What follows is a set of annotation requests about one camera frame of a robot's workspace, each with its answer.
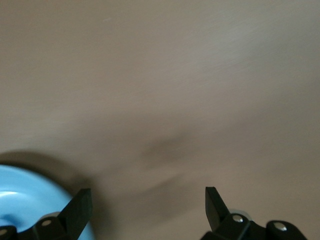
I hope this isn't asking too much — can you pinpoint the blue plate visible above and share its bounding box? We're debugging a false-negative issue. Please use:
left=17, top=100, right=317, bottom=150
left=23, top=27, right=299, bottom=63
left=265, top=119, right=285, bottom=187
left=0, top=163, right=95, bottom=240

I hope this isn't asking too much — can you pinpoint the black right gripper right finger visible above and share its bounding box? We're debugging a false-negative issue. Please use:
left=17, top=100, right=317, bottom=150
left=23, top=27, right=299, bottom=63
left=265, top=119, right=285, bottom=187
left=201, top=186, right=308, bottom=240

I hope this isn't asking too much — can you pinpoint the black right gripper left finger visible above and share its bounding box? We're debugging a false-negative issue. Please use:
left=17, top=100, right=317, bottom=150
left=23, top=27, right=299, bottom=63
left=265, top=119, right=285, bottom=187
left=0, top=188, right=93, bottom=240

